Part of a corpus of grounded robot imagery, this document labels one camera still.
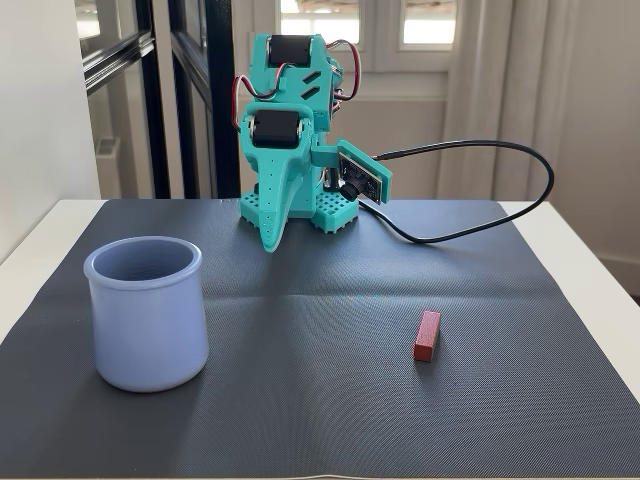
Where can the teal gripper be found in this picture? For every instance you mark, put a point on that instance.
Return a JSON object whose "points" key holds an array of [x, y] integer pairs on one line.
{"points": [[276, 131]]}

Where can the red wooden block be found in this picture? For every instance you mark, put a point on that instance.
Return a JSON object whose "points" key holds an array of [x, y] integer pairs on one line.
{"points": [[426, 337]]}

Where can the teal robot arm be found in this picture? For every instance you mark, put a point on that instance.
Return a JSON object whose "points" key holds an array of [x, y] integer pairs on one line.
{"points": [[300, 85]]}

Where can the black framed glass door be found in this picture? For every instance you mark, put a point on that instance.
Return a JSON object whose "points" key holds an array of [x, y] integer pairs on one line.
{"points": [[150, 100], [220, 100]]}

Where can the dark grey mat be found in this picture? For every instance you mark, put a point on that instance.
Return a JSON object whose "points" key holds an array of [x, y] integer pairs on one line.
{"points": [[320, 375]]}

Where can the lavender ceramic cup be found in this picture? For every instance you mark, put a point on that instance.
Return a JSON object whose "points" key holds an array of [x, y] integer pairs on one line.
{"points": [[150, 325]]}

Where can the white window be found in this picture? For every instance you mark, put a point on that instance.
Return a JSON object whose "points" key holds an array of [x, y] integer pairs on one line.
{"points": [[380, 30]]}

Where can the white curtain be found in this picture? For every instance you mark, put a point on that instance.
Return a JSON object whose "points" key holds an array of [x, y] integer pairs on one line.
{"points": [[575, 75]]}

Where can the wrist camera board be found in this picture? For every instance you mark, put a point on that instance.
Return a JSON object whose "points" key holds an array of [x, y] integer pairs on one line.
{"points": [[362, 175]]}

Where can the white wall vent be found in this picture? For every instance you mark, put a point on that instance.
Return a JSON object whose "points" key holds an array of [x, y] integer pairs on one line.
{"points": [[108, 146]]}

